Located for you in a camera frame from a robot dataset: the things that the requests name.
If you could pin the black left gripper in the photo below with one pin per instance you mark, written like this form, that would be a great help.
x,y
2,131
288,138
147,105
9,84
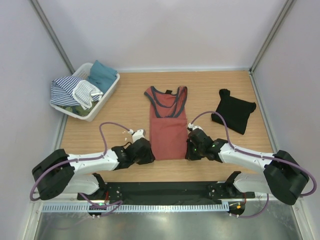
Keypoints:
x,y
149,157

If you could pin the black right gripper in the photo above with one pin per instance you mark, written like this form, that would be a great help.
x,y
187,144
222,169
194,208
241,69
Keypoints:
x,y
189,155

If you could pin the red tank top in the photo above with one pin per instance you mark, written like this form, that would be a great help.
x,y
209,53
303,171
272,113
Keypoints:
x,y
168,123

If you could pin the black tank top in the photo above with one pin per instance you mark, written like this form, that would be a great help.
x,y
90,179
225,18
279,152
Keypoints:
x,y
235,111

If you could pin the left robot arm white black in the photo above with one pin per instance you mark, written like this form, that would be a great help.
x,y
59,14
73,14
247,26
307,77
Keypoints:
x,y
61,173

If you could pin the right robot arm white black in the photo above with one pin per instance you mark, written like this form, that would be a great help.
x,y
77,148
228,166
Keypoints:
x,y
277,174

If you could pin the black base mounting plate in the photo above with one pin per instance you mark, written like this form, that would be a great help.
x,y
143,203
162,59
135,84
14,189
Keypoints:
x,y
148,191

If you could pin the green camouflage garment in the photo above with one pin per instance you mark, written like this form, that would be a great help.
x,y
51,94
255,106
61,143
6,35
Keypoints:
x,y
78,110

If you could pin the teal blue garment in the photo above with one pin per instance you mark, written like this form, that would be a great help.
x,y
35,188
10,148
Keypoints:
x,y
102,76

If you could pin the blue white striped garment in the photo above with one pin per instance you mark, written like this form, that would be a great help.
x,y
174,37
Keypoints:
x,y
74,91

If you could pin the white plastic laundry basket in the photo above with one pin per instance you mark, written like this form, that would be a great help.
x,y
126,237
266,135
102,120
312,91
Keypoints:
x,y
83,72

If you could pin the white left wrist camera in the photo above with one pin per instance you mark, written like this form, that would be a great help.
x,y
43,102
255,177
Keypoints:
x,y
136,135

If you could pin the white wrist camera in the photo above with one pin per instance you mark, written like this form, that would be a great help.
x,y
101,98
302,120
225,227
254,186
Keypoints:
x,y
136,135
191,127

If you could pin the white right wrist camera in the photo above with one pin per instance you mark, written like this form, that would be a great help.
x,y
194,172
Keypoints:
x,y
191,127

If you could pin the white slotted cable duct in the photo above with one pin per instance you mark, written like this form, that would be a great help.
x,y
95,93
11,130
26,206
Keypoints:
x,y
84,207

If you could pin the aluminium frame post left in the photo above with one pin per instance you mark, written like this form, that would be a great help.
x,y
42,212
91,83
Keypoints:
x,y
52,35

